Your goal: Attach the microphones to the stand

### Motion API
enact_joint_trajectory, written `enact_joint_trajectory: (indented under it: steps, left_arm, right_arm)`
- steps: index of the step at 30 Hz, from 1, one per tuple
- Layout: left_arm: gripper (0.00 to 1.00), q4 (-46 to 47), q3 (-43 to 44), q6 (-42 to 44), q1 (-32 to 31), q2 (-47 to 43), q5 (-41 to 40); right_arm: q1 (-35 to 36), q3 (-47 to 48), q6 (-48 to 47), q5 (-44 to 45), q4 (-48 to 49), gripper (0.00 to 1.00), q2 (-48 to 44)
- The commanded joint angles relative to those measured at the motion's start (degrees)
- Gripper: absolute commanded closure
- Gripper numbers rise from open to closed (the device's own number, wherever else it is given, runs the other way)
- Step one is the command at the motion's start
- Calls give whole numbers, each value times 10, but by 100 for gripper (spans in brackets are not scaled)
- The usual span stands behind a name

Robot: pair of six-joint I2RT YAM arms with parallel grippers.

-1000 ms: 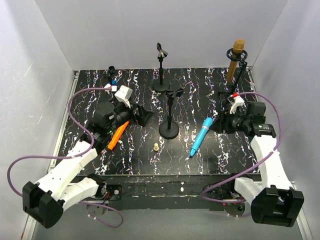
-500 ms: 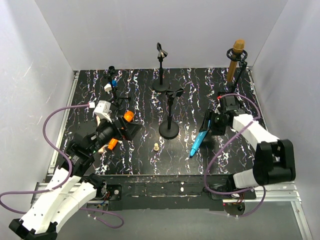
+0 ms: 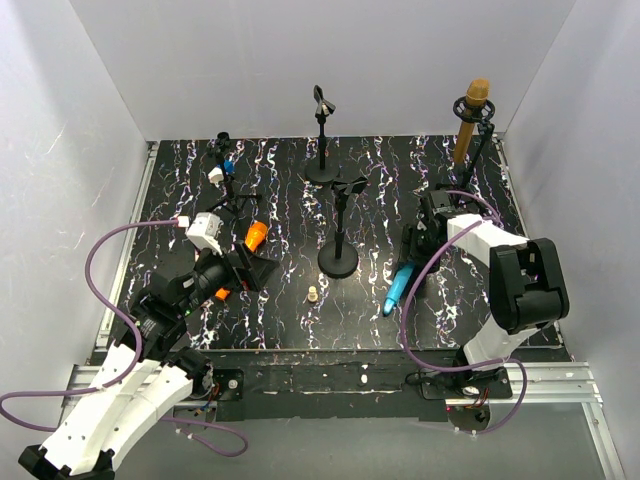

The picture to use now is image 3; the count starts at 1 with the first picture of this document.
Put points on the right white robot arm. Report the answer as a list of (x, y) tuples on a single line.
[(527, 290)]

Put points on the blue microphone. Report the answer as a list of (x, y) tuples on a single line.
[(395, 291)]

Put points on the tripod shock-mount mic stand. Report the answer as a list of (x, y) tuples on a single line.
[(483, 132)]

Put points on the black marbled table mat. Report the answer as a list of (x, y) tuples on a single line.
[(447, 310)]

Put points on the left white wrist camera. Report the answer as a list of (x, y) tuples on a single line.
[(202, 232)]

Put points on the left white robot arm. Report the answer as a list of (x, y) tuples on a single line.
[(142, 376)]

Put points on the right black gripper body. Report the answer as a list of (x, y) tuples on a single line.
[(415, 251)]

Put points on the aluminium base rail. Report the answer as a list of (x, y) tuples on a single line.
[(348, 414)]

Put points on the gold microphone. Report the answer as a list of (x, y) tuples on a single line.
[(471, 108)]

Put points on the small beige adapter piece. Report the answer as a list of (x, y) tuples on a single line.
[(312, 294)]

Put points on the left tripod clip stand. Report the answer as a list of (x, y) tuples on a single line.
[(231, 201)]

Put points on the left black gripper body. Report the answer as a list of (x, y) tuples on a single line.
[(240, 266)]

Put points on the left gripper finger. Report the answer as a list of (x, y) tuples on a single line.
[(244, 282), (255, 270)]

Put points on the round-base mic stand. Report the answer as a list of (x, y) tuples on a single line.
[(339, 259), (321, 173)]

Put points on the orange microphone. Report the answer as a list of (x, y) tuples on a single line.
[(255, 236)]

